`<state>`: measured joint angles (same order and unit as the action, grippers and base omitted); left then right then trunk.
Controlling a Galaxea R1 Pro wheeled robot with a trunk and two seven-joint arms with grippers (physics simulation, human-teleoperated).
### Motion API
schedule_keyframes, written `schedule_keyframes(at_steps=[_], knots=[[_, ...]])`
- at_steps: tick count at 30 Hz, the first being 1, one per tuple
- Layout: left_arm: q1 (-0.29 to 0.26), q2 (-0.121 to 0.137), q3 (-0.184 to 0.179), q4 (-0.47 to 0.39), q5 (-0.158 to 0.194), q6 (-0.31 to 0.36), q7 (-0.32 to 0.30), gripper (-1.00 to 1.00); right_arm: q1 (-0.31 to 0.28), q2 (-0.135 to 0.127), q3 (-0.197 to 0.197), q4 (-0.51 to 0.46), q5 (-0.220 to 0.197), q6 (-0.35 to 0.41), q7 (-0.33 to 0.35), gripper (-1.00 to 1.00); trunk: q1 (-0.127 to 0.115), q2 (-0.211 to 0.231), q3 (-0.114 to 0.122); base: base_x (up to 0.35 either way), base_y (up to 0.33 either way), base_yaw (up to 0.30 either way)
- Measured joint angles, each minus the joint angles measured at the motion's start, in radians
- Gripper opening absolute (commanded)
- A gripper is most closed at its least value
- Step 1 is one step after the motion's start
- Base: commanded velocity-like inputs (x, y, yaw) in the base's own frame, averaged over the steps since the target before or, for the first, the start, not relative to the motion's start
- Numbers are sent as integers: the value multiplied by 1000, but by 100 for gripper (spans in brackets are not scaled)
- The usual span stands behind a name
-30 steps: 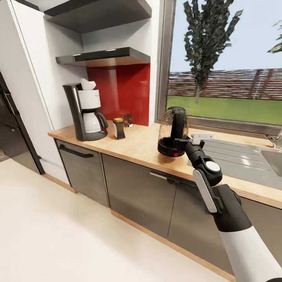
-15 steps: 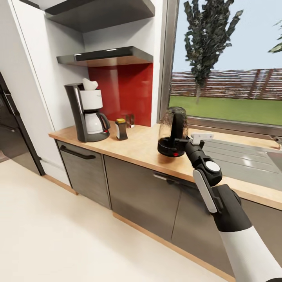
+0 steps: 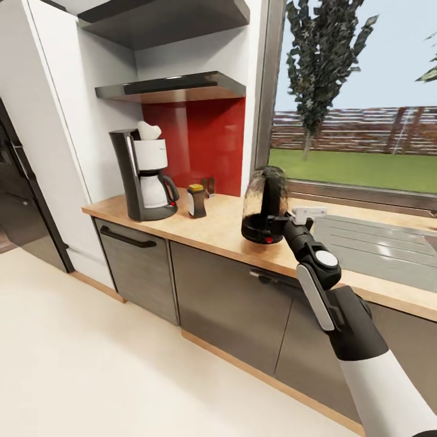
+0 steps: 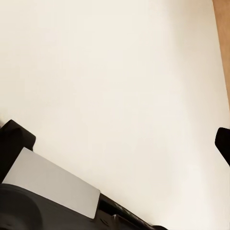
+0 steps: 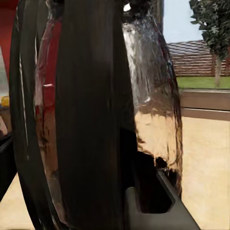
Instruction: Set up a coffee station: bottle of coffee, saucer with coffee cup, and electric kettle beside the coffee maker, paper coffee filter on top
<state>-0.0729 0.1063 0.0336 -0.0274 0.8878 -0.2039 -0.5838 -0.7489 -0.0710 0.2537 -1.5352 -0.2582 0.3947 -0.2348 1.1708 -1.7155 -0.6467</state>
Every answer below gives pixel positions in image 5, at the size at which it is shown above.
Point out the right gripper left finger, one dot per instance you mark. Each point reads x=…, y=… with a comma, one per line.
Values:
x=8, y=167

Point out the fixed window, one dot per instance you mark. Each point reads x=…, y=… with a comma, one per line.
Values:
x=197, y=33

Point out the countertop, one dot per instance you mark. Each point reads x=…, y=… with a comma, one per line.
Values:
x=205, y=180

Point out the electric kettle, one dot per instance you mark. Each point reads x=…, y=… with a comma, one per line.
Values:
x=79, y=71

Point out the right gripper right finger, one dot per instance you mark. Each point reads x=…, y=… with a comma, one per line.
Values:
x=167, y=211

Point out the bottle of coffee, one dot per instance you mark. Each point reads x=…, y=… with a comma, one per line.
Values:
x=5, y=112

